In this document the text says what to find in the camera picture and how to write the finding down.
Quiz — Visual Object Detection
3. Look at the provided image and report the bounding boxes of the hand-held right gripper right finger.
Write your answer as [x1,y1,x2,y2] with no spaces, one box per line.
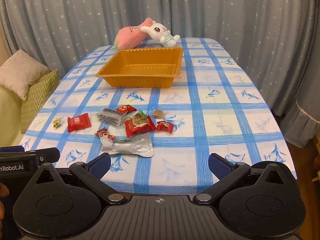
[193,152,288,205]

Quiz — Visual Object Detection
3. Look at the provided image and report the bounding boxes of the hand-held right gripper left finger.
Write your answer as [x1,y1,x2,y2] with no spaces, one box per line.
[34,153,128,205]

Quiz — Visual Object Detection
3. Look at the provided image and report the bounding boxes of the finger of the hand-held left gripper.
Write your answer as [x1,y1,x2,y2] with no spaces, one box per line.
[0,145,26,153]
[25,147,61,164]

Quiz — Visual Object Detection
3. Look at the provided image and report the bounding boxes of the red and gold candy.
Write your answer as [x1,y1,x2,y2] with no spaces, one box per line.
[94,127,116,141]

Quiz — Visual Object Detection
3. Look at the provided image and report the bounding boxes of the silver vacuum pouch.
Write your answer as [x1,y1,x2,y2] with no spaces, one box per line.
[100,133,155,158]

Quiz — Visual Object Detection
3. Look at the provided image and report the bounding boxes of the red square snack packet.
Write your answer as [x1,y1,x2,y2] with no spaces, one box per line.
[67,113,92,133]

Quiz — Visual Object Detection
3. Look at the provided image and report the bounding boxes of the grey black snack packet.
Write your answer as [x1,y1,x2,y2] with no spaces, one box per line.
[95,107,128,127]

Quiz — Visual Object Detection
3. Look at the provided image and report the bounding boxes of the large red green-print packet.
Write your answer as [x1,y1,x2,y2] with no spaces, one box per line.
[124,110,157,138]

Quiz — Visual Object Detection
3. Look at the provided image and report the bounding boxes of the small red candy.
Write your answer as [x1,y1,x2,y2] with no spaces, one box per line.
[115,105,137,114]
[156,120,175,132]

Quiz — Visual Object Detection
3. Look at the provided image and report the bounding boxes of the orange plastic tray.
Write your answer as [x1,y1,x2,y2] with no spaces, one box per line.
[95,47,184,88]

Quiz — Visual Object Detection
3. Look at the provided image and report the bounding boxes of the person's left hand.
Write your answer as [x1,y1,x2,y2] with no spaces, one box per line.
[0,182,10,228]

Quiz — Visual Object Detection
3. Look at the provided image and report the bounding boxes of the light green sofa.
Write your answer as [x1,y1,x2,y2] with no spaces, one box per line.
[0,84,28,148]

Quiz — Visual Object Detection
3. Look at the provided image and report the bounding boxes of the green zigzag pillow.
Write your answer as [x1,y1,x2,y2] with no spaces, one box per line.
[20,69,59,134]

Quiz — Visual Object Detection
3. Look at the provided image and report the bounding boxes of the beige pillow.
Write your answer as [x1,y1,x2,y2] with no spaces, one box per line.
[0,49,50,101]

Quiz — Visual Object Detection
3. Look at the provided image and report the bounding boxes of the grey lace-trimmed cover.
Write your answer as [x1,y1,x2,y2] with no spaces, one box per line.
[284,80,320,155]

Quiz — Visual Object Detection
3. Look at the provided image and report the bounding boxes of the pink plush toy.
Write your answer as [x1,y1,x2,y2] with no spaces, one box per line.
[114,17,151,49]

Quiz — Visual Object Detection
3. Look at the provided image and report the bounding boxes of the grey-blue star curtain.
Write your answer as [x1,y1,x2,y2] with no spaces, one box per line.
[0,0,320,120]

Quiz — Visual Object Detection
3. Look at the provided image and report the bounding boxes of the white rabbit plush toy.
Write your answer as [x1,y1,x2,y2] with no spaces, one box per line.
[139,20,180,47]

